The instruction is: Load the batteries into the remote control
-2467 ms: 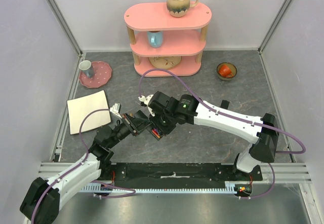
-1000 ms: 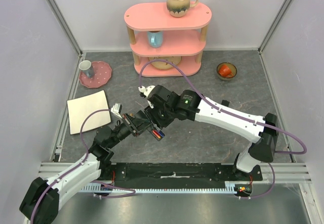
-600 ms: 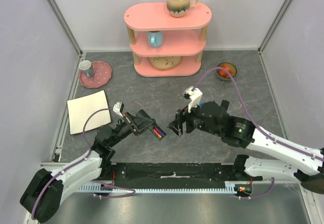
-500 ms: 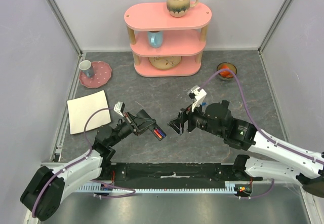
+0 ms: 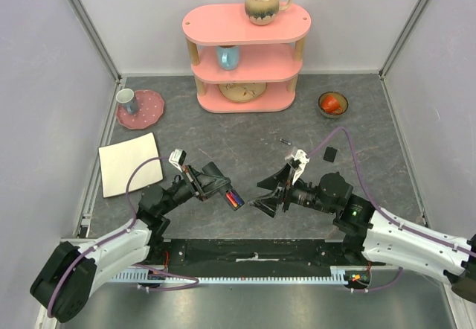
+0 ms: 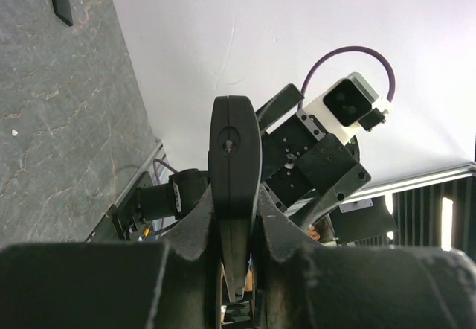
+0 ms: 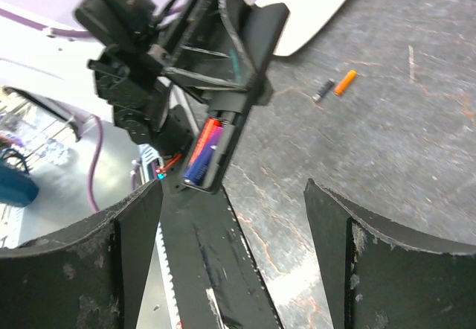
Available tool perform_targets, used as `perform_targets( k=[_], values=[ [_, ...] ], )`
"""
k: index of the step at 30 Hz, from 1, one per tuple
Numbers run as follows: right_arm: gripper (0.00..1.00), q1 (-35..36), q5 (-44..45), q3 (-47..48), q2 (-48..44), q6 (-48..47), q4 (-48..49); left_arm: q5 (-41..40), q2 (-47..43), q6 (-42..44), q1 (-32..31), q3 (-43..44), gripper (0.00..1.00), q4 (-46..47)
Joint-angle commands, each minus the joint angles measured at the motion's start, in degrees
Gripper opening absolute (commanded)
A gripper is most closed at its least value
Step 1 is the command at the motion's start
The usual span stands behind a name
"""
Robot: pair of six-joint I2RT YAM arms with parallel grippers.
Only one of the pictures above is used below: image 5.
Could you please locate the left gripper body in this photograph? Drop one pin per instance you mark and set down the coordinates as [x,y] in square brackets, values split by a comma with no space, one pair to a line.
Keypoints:
[191,179]

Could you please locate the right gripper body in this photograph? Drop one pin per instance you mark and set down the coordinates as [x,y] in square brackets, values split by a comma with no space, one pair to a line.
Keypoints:
[286,187]

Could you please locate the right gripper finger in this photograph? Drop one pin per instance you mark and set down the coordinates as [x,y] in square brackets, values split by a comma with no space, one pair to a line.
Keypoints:
[268,204]
[276,180]

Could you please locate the black remote control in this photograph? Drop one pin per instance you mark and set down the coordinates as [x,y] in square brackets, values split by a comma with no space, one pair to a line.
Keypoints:
[211,168]

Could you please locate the purple battery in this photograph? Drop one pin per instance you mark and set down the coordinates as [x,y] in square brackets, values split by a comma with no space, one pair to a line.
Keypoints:
[236,198]

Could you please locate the red orange battery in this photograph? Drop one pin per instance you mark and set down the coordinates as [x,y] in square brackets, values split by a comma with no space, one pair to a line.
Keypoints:
[231,200]

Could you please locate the black battery cover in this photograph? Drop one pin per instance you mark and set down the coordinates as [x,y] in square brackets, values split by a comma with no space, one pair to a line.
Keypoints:
[330,154]

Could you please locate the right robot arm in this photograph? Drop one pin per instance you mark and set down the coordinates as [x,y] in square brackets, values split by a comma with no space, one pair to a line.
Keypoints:
[374,234]

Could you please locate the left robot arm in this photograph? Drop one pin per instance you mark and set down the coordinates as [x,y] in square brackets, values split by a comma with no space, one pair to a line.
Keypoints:
[74,272]

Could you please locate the black silver battery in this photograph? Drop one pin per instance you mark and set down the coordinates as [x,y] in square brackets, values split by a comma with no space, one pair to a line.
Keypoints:
[285,142]

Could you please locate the cream square plate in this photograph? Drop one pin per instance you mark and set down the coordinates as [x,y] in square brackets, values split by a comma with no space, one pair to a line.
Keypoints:
[118,161]

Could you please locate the pink dotted plate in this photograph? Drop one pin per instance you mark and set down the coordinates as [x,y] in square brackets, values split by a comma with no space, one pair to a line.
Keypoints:
[150,109]

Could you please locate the orange cup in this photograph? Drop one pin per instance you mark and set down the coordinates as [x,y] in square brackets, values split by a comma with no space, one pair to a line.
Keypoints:
[331,105]

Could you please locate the beige floral plate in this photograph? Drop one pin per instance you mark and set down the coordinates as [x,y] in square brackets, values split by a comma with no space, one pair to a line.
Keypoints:
[242,92]

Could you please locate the brown patterned bowl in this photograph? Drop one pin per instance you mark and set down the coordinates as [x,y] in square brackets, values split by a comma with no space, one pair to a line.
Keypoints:
[342,100]

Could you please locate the grey white mug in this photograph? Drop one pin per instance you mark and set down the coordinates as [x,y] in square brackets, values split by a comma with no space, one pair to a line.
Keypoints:
[127,99]

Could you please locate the light blue mug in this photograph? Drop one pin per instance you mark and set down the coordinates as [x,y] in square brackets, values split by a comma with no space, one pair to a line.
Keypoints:
[228,56]

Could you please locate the pink three-tier shelf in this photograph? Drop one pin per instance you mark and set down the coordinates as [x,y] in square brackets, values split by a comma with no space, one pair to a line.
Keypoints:
[270,54]

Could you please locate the beige ceramic mug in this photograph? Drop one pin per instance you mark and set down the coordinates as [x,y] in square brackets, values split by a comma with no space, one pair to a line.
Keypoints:
[263,12]

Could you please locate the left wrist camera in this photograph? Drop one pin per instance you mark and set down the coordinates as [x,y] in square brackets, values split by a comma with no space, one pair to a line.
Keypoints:
[177,158]

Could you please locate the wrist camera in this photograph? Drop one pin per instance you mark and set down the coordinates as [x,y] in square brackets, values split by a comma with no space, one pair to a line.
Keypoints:
[298,159]
[177,158]

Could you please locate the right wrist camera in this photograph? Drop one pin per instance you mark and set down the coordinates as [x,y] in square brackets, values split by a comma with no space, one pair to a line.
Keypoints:
[298,159]

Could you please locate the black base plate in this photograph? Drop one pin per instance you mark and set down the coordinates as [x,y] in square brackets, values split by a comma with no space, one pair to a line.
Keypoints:
[221,257]

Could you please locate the white cable duct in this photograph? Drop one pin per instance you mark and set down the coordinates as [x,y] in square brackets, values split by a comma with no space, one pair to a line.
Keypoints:
[336,276]

